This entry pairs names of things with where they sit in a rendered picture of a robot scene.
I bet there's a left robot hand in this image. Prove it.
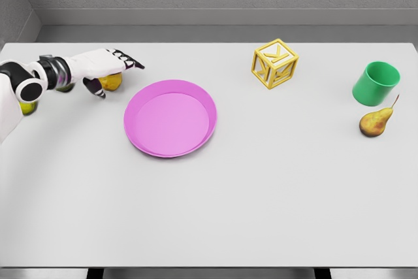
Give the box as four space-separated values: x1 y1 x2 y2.
76 48 146 99

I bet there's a yellow lemon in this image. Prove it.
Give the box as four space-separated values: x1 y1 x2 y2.
97 72 123 92

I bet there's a pink round plate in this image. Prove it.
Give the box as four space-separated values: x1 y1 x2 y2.
123 79 218 159

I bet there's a yellow-green fruit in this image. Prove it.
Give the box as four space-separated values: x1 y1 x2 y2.
18 100 39 117

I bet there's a yellow letter block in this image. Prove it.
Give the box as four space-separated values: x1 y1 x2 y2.
250 38 300 91

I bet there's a green cup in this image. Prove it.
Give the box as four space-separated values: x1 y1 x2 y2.
351 60 401 107

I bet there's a brown-yellow pear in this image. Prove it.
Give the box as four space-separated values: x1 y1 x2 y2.
359 93 401 137

